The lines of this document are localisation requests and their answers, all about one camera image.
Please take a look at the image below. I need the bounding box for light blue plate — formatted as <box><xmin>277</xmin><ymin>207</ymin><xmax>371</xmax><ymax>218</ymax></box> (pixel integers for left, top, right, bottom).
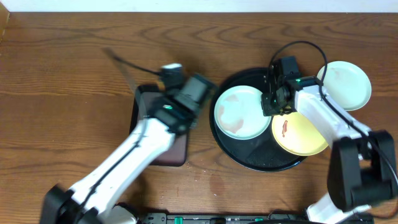
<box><xmin>323</xmin><ymin>61</ymin><xmax>372</xmax><ymax>111</ymax></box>
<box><xmin>213</xmin><ymin>85</ymin><xmax>271</xmax><ymax>140</ymax></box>

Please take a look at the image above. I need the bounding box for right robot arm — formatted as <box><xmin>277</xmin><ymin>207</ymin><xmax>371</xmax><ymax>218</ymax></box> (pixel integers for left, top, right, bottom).
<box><xmin>261</xmin><ymin>74</ymin><xmax>397</xmax><ymax>223</ymax></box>

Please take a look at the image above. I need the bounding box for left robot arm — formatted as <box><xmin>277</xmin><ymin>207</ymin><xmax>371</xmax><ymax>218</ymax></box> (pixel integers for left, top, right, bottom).
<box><xmin>39</xmin><ymin>74</ymin><xmax>216</xmax><ymax>223</ymax></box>

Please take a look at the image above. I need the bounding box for black rectangular tray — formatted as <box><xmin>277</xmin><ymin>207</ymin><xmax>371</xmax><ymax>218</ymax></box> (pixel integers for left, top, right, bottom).
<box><xmin>129</xmin><ymin>84</ymin><xmax>189</xmax><ymax>167</ymax></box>

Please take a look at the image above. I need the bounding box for black round serving tray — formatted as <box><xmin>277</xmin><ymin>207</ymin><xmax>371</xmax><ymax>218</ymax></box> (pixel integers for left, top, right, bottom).
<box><xmin>209</xmin><ymin>67</ymin><xmax>306</xmax><ymax>172</ymax></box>

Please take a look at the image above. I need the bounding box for yellow plate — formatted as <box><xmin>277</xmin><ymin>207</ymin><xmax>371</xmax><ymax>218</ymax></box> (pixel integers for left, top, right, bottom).
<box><xmin>272</xmin><ymin>112</ymin><xmax>328</xmax><ymax>156</ymax></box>

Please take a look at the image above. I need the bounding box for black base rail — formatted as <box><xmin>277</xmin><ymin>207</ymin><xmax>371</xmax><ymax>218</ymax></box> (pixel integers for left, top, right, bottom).
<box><xmin>136</xmin><ymin>211</ymin><xmax>375</xmax><ymax>224</ymax></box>

